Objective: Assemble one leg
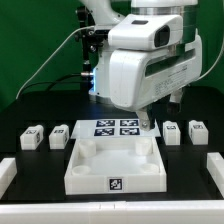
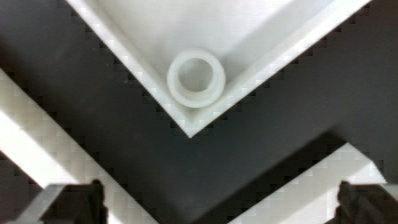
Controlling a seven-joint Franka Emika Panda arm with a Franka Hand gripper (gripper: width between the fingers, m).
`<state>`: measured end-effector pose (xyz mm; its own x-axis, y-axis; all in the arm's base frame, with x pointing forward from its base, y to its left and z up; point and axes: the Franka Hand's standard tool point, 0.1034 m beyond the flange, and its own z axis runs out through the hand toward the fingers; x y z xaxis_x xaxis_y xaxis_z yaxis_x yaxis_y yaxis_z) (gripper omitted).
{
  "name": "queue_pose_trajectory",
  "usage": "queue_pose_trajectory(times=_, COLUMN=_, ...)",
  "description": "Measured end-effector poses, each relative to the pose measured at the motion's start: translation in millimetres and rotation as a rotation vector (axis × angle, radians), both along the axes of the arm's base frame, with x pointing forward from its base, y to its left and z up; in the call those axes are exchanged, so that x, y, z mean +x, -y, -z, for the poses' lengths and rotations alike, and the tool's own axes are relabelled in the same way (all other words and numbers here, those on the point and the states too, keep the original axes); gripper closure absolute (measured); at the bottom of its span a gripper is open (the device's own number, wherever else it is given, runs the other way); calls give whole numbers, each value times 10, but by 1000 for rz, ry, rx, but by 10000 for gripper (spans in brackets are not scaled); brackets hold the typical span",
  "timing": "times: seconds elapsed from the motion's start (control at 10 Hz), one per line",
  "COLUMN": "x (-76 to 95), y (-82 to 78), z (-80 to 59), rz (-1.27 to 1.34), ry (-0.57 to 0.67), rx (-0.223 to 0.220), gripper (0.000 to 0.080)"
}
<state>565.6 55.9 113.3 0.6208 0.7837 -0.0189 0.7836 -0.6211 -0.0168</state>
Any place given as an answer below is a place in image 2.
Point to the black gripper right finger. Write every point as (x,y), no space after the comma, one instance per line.
(367,204)

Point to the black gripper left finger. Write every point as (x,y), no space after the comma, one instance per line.
(67,204)

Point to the white square table top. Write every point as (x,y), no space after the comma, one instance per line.
(254,32)

